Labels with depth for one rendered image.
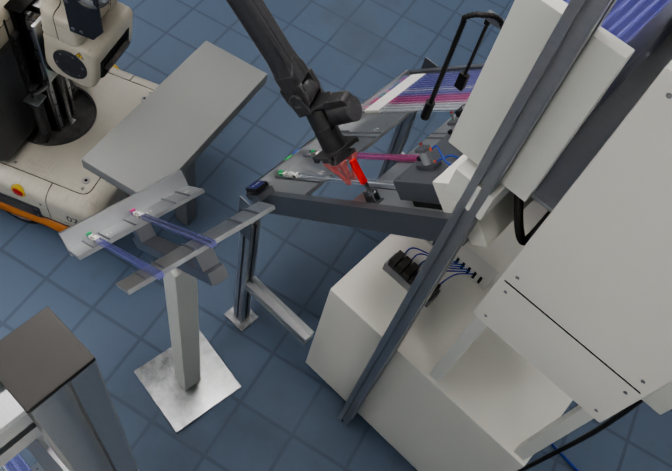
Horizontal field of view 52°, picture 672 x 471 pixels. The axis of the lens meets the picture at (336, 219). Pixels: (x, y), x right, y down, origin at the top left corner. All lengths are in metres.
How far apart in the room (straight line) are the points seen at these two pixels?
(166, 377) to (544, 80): 1.72
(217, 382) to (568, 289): 1.41
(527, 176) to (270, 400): 1.47
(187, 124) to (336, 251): 0.81
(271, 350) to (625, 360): 1.40
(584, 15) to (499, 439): 1.18
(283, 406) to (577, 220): 1.46
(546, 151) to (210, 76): 1.41
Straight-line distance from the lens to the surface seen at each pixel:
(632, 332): 1.24
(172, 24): 3.30
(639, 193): 1.04
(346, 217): 1.54
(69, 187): 2.42
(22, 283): 2.59
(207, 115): 2.15
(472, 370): 1.84
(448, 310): 1.89
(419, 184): 1.37
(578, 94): 0.98
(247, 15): 1.45
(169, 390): 2.36
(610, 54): 0.93
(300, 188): 1.74
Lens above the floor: 2.25
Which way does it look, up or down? 57 degrees down
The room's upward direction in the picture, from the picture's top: 16 degrees clockwise
